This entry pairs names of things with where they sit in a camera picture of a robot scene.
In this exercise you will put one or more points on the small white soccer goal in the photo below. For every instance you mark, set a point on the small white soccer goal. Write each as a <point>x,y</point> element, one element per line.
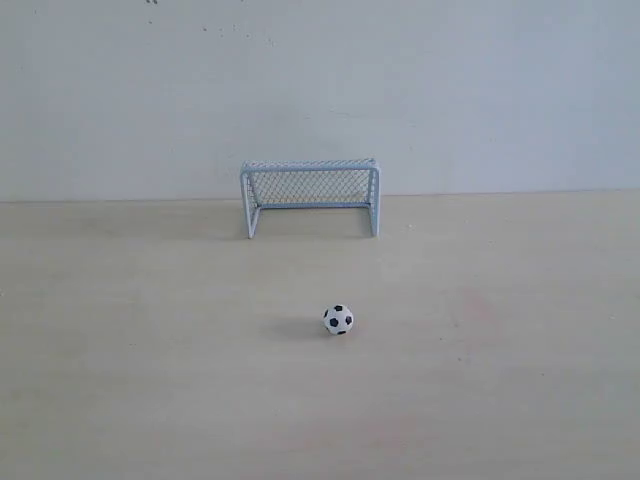
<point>330,184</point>

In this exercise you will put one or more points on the miniature black white soccer ball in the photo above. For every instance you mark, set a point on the miniature black white soccer ball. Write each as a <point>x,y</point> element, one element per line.
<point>338,320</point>

